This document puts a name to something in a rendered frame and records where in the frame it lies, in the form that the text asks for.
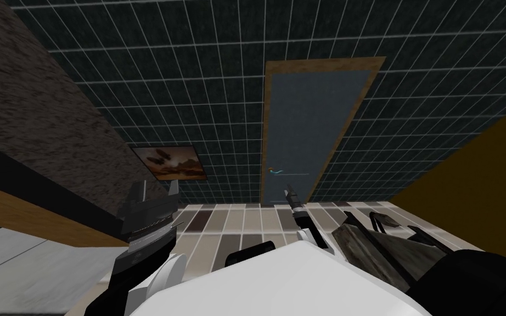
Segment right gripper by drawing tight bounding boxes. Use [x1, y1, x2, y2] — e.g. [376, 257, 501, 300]
[283, 184, 302, 211]

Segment brown framed wall picture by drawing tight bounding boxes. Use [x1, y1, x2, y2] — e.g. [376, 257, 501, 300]
[130, 144, 209, 183]

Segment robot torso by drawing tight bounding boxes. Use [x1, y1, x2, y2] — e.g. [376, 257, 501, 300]
[129, 240, 434, 316]

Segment grey-blue door leaf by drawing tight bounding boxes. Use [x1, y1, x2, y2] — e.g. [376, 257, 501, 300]
[268, 69, 373, 206]

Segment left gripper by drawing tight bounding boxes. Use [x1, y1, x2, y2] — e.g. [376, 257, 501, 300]
[119, 178, 185, 259]

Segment dark wooden chair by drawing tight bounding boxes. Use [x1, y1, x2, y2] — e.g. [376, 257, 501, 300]
[331, 210, 456, 292]

